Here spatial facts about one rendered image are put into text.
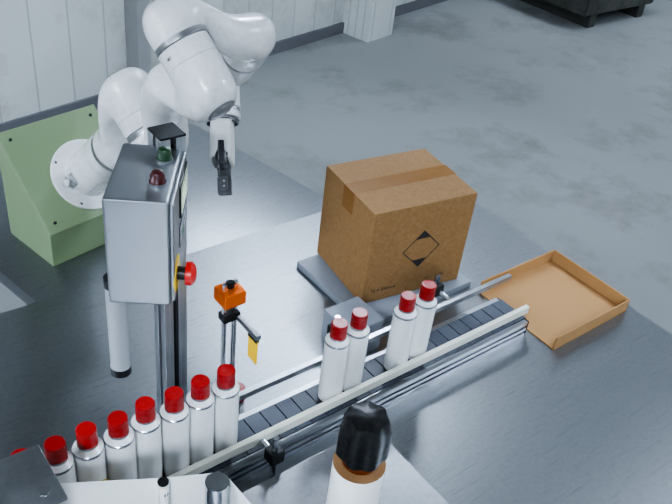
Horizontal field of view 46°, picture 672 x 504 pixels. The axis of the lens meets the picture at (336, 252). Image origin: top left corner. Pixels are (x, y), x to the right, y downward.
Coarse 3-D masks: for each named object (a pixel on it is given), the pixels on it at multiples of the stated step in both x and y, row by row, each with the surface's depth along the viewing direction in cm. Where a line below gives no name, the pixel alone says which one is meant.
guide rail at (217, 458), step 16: (496, 320) 188; (464, 336) 182; (432, 352) 176; (400, 368) 171; (368, 384) 166; (336, 400) 161; (304, 416) 157; (272, 432) 153; (240, 448) 149; (208, 464) 145
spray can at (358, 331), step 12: (360, 312) 158; (348, 324) 161; (360, 324) 158; (360, 336) 159; (360, 348) 160; (348, 360) 163; (360, 360) 163; (348, 372) 164; (360, 372) 165; (348, 384) 166
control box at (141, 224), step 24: (120, 168) 118; (144, 168) 119; (168, 168) 120; (120, 192) 113; (144, 192) 113; (168, 192) 114; (120, 216) 113; (144, 216) 113; (168, 216) 113; (120, 240) 115; (144, 240) 115; (168, 240) 116; (120, 264) 118; (144, 264) 118; (168, 264) 118; (120, 288) 120; (144, 288) 120; (168, 288) 121
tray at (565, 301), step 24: (528, 264) 218; (552, 264) 224; (576, 264) 219; (504, 288) 212; (528, 288) 213; (552, 288) 214; (576, 288) 215; (600, 288) 214; (528, 312) 205; (552, 312) 206; (576, 312) 207; (600, 312) 208; (552, 336) 198; (576, 336) 198
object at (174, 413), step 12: (168, 396) 134; (180, 396) 135; (168, 408) 135; (180, 408) 136; (168, 420) 136; (180, 420) 136; (168, 432) 137; (180, 432) 138; (168, 444) 139; (180, 444) 140; (168, 456) 141; (180, 456) 142; (168, 468) 143; (180, 468) 143
